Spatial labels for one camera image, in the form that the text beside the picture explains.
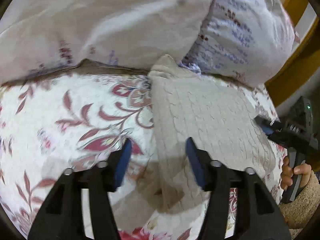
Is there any beige knitted small garment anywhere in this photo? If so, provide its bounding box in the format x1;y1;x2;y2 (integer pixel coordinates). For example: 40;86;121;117
149;55;278;213

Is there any beige fleece sleeve forearm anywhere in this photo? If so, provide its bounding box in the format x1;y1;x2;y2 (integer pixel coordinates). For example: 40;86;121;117
279;171;319;230

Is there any person's right hand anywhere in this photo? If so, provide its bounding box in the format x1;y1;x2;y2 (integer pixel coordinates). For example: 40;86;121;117
280;156;312;191

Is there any white floral bed sheet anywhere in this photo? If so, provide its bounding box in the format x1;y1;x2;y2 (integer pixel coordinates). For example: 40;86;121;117
0;73;287;240

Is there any lavender print pillow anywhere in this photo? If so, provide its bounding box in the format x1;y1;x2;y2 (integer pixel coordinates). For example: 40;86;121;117
180;0;296;87

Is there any pink tree print pillow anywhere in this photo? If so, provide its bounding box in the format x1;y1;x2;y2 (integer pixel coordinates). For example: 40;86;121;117
1;0;212;83

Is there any wooden bed frame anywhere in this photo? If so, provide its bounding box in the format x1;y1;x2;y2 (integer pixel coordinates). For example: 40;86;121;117
266;0;319;112

